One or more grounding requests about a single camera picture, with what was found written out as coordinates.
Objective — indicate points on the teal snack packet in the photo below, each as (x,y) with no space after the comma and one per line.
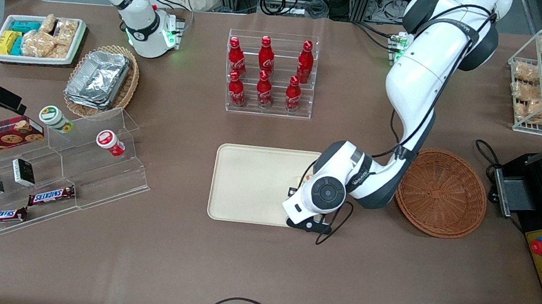
(17,45)
(26,25)

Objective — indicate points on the white rectangular snack tray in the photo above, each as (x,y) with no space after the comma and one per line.
(31,60)

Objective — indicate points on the oval wicker basket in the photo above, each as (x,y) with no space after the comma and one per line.
(128,87)

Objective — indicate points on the clear rice cracker bag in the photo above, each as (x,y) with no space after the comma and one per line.
(48,23)
(60,51)
(37,44)
(66,32)

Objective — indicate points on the clear acrylic bottle rack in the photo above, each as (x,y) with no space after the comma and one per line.
(265,111)

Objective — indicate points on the black machine with yellow panel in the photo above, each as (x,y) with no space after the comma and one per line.
(516,192)

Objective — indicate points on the clear acrylic step display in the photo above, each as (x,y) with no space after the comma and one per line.
(94,178)

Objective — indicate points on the red lid cup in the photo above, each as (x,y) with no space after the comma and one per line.
(109,141)

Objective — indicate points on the round wicker basket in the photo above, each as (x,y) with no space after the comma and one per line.
(444,197)

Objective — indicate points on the red cola bottle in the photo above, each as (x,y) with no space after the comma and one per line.
(264,92)
(305,64)
(293,96)
(236,59)
(237,92)
(266,57)

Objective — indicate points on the beige plastic tray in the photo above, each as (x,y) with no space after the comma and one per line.
(247,184)

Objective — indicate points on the Snickers bar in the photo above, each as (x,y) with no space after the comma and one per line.
(1,215)
(51,195)

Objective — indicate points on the red emergency stop button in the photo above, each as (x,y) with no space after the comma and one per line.
(541,247)

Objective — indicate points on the yellow snack packet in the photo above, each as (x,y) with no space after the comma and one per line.
(7,42)

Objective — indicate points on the stacked foil containers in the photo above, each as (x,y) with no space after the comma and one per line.
(98,79)

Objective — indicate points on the green lid cup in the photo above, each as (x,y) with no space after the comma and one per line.
(54,118)

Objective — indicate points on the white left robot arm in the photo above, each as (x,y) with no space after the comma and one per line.
(423,72)

